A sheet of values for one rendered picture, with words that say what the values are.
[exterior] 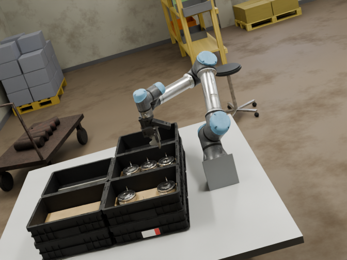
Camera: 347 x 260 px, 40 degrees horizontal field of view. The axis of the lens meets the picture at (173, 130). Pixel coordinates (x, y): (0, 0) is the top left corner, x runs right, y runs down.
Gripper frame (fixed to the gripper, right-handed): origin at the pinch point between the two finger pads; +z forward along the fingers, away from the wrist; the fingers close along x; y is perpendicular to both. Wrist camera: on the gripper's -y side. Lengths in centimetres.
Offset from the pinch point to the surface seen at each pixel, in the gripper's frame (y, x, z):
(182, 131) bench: -8, -72, 39
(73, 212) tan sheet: 54, 28, 12
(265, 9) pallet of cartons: -172, -611, 156
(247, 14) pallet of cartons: -137, -606, 155
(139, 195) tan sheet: 15.9, 26.5, 12.1
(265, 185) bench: -51, 27, 25
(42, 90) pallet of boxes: 222, -463, 136
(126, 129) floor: 75, -275, 138
